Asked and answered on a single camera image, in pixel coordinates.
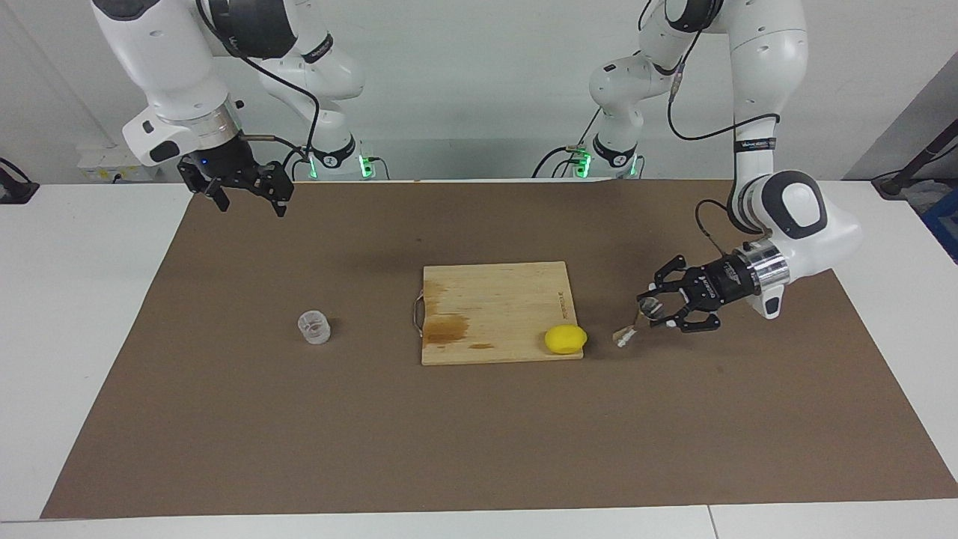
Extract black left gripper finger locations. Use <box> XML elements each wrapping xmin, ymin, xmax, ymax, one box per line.
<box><xmin>668</xmin><ymin>299</ymin><xmax>724</xmax><ymax>334</ymax></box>
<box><xmin>647</xmin><ymin>255</ymin><xmax>701</xmax><ymax>295</ymax></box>

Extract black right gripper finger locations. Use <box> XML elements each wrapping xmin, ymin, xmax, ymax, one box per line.
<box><xmin>257</xmin><ymin>165</ymin><xmax>295</xmax><ymax>219</ymax></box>
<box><xmin>177</xmin><ymin>162</ymin><xmax>230</xmax><ymax>213</ymax></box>

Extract steel double jigger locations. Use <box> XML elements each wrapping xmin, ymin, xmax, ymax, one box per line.
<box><xmin>614</xmin><ymin>296</ymin><xmax>667</xmax><ymax>349</ymax></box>

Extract small clear glass cup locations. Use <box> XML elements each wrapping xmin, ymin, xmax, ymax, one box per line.
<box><xmin>297</xmin><ymin>310</ymin><xmax>332</xmax><ymax>345</ymax></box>

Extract white power strip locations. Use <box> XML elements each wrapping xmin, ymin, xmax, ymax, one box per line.
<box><xmin>77</xmin><ymin>144</ymin><xmax>162</xmax><ymax>183</ymax></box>

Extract yellow lemon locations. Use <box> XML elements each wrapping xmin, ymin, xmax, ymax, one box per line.
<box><xmin>543</xmin><ymin>324</ymin><xmax>588</xmax><ymax>355</ymax></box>

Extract wooden cutting board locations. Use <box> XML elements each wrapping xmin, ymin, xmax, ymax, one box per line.
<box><xmin>412</xmin><ymin>261</ymin><xmax>585</xmax><ymax>366</ymax></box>

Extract black table clamp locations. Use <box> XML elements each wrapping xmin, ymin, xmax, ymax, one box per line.
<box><xmin>0</xmin><ymin>157</ymin><xmax>40</xmax><ymax>204</ymax></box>

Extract black stand leg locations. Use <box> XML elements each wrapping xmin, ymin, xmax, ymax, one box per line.
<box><xmin>872</xmin><ymin>120</ymin><xmax>958</xmax><ymax>199</ymax></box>

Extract brown table mat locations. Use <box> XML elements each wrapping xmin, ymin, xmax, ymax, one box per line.
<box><xmin>41</xmin><ymin>178</ymin><xmax>958</xmax><ymax>520</ymax></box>

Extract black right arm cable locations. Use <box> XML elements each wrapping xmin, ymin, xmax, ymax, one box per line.
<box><xmin>196</xmin><ymin>0</ymin><xmax>323</xmax><ymax>180</ymax></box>

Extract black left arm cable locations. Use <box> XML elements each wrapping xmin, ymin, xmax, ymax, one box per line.
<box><xmin>665</xmin><ymin>30</ymin><xmax>783</xmax><ymax>259</ymax></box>

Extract black arm base cable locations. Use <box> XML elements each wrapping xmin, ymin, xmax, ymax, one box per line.
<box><xmin>531</xmin><ymin>109</ymin><xmax>603</xmax><ymax>180</ymax></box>

